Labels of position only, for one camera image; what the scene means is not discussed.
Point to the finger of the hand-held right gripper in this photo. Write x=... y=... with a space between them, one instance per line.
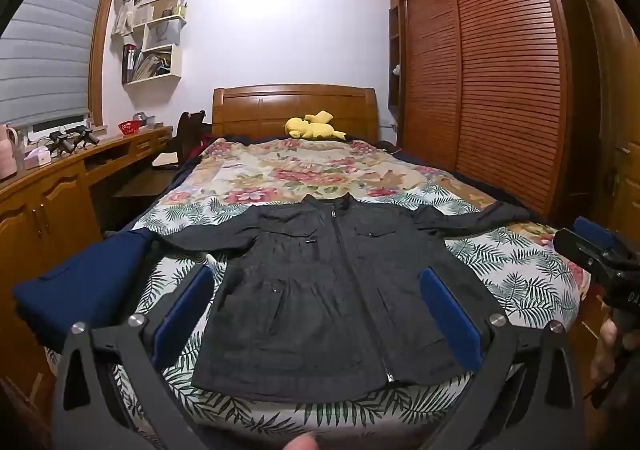
x=580 y=252
x=595 y=234

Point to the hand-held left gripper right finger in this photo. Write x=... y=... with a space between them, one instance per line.
x=450 y=320

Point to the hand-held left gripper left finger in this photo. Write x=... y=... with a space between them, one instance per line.
x=184 y=315

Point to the black jacket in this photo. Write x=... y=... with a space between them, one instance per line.
x=320 y=290

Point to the navy folded clothes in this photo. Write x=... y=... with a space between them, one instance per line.
x=80 y=280

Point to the person's right hand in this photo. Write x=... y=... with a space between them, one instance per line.
x=606 y=345

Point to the person's left hand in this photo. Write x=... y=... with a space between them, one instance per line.
x=299 y=443

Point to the wooden door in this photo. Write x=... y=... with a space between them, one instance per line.
x=610 y=94

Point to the wooden desk with cabinets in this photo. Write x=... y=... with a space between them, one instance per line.
x=45 y=210

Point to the dark wooden chair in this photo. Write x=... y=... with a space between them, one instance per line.
x=189 y=134

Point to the wooden slatted wardrobe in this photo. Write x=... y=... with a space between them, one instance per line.
x=500 y=79

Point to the red basket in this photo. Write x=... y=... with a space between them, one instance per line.
x=130 y=128

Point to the bed with floral cover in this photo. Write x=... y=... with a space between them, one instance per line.
x=320 y=169

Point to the black forked device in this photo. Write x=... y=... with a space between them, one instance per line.
x=82 y=135
x=59 y=144

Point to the pink tissue box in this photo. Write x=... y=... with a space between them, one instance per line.
x=36 y=159

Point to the wooden bed headboard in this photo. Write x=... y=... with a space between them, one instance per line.
x=260 y=109

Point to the yellow plush toy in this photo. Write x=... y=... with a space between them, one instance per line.
x=310 y=128

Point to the grey window blind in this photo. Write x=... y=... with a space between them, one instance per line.
x=45 y=44

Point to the white wall shelf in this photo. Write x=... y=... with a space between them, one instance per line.
x=160 y=59

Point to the wooden window frame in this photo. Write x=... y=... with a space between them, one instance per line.
x=102 y=39

